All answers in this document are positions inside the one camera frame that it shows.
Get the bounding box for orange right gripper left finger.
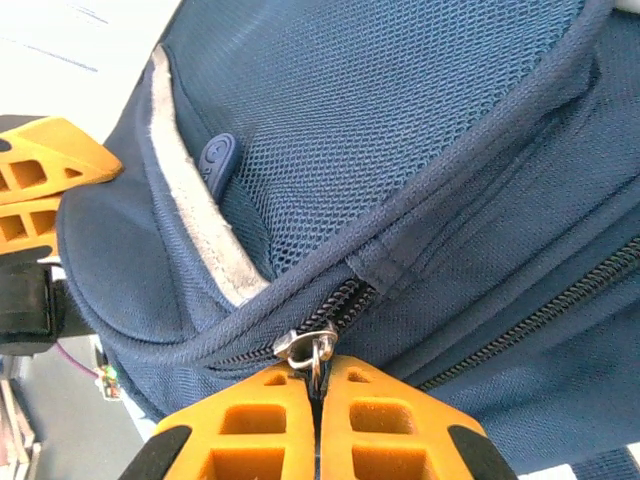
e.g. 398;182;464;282
119;363;317;480

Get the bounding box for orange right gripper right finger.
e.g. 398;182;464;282
319;355;516;480

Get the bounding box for navy blue school backpack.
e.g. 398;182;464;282
54;0;640;480

